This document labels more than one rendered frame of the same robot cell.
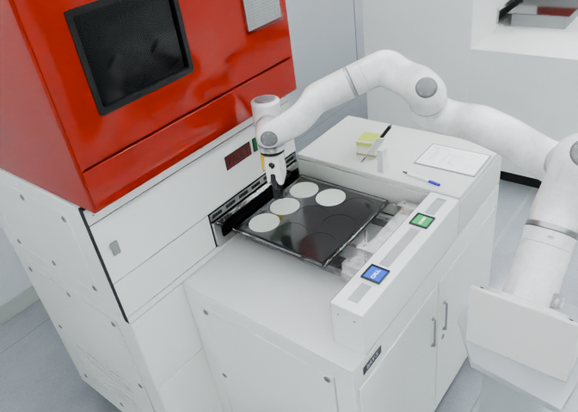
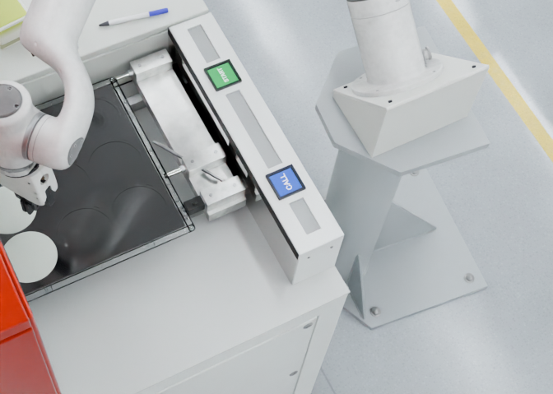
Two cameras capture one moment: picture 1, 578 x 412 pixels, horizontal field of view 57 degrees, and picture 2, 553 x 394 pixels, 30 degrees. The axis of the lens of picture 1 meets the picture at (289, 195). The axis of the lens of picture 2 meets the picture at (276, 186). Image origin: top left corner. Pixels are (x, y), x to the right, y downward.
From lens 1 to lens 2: 1.34 m
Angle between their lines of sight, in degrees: 56
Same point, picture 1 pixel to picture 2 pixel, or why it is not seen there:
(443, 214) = (226, 47)
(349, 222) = (123, 149)
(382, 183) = (88, 62)
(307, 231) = (102, 210)
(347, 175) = not seen: hidden behind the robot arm
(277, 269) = (112, 289)
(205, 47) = not seen: outside the picture
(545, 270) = (411, 35)
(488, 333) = (399, 134)
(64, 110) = not seen: outside the picture
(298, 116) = (88, 85)
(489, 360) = (408, 156)
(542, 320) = (456, 86)
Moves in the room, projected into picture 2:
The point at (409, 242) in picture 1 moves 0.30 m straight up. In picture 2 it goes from (249, 113) to (260, 16)
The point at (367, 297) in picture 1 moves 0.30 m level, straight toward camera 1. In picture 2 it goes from (317, 211) to (467, 288)
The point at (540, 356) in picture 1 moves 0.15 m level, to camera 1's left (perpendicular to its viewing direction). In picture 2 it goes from (448, 114) to (429, 174)
